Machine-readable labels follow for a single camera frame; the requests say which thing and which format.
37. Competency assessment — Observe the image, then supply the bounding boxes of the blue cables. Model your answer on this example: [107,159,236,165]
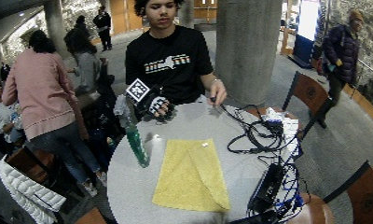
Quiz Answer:
[272,161,308,218]

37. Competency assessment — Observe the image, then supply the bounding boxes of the white marker cube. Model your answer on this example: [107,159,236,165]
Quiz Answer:
[124,77,152,104]

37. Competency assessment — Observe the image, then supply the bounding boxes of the black electronics box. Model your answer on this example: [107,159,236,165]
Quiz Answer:
[252,162,289,214]

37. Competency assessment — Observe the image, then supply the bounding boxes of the the person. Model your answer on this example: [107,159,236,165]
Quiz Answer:
[124,0,229,123]

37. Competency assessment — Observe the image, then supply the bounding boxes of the white puffer jacket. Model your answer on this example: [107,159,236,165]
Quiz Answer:
[0,155,67,224]

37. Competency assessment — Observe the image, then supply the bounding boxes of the grey concrete pillar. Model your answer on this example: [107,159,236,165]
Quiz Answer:
[215,0,285,105]

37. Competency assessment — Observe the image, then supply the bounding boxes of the wooden chair with black frame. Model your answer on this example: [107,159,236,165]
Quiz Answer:
[290,161,373,224]
[244,71,333,138]
[4,145,70,200]

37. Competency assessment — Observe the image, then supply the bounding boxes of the yellow towel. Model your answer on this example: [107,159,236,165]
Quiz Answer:
[152,138,233,214]

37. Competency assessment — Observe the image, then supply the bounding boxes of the black bag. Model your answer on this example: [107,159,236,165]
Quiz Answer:
[82,57,128,162]

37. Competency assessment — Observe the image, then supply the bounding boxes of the black cable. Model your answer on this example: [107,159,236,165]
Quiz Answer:
[211,96,301,155]

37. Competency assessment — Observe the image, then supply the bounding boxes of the green plastic bottle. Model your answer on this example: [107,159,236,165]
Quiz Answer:
[114,94,151,169]

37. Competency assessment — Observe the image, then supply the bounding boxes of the blue banner stand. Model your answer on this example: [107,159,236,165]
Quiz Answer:
[292,0,322,69]

